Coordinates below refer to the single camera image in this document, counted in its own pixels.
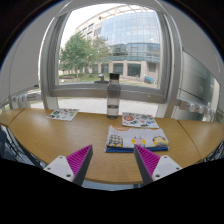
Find dark chair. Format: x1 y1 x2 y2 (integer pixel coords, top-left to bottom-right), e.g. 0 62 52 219
0 128 44 168

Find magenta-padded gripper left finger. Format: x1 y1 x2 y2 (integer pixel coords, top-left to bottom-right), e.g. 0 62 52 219
43 144 94 187

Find large sticker sheet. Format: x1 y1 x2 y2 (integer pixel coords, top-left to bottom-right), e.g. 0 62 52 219
121 111 160 130

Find white rail with round knobs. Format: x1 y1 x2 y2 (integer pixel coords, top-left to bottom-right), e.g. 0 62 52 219
178 99 218 118
11 91 43 105

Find grey window handle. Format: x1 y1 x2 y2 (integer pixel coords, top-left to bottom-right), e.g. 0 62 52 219
94 73 110 84

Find small sticker sheet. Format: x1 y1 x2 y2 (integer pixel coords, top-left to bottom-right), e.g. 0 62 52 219
46 107 80 122

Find green tree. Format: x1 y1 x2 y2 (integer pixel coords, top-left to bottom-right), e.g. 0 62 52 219
59 32 111 81

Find clear bottle with black cap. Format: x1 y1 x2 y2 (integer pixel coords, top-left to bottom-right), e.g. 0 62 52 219
106 72 122 120

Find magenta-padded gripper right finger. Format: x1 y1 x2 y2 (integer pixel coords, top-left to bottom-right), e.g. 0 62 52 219
133 144 184 186

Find glass-fronted building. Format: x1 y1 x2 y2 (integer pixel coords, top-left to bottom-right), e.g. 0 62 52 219
75 3 162 84

